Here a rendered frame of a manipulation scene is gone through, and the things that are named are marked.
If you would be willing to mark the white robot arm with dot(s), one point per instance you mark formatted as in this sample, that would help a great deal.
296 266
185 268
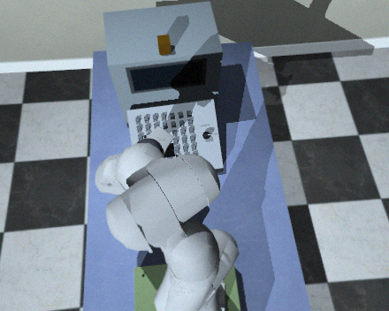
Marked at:
144 216

